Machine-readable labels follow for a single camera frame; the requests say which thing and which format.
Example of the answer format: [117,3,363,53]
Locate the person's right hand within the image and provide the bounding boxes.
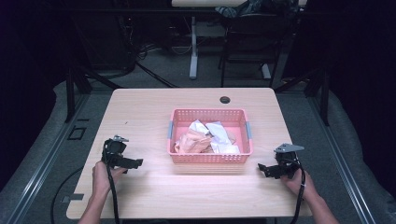
[280,168,316,201]

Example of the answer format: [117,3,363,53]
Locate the orange crumpled paper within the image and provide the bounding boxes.
[174,128,214,154]

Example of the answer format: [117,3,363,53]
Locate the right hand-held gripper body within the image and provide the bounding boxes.
[271,143,305,180]

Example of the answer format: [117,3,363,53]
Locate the black metal stand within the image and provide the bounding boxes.
[274,66,332,127]
[63,61,123,124]

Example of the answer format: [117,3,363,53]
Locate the white desk top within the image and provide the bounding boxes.
[171,0,248,8]

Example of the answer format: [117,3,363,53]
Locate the aluminium floor rail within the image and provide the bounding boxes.
[309,95,378,224]
[5,92,92,224]

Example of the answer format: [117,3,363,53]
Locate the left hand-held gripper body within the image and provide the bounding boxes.
[101,134,130,171]

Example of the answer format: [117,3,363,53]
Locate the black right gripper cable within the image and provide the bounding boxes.
[281,158,307,224]

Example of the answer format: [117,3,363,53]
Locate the small white crumpled paper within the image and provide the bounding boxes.
[188,119,210,135]

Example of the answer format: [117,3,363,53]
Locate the black chair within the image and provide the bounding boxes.
[217,11,283,89]

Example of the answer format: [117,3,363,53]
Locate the grey cloth on chair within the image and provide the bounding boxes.
[214,0,265,20]

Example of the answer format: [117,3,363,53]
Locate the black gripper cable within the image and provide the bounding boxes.
[104,140,121,224]
[281,158,307,224]

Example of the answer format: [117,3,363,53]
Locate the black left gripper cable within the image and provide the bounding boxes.
[104,140,121,224]

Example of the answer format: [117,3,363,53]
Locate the grey tape strip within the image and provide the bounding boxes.
[60,192,85,204]

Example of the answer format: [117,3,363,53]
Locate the thin black floor cable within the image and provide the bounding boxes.
[49,165,86,224]

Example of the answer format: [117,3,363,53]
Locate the white desk leg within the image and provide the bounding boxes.
[189,15,200,80]

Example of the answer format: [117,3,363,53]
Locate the crumpled clothes in basket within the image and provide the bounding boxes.
[205,121,241,155]

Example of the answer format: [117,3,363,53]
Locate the pink plastic basket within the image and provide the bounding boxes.
[166,107,254,165]

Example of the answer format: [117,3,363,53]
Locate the person's left hand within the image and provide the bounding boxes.
[92,160,128,198]

